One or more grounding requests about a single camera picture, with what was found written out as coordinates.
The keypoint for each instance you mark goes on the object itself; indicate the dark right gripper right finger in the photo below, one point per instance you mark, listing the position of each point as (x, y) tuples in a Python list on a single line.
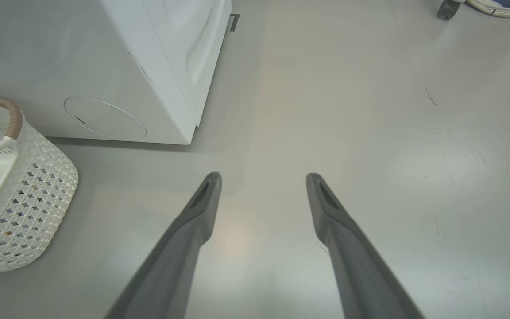
[(361, 274)]

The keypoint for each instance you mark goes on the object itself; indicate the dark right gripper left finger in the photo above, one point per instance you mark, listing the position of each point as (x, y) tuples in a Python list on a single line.
[(171, 266)]

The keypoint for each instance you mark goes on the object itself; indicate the white front-load washing machine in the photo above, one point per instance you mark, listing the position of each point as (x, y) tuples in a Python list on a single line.
[(60, 53)]

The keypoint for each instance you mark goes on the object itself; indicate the cream perforated laundry basket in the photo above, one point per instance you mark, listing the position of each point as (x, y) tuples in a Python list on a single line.
[(38, 186)]

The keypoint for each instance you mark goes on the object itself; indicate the metal frame leg with caster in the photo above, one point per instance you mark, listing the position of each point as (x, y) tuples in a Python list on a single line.
[(447, 9)]

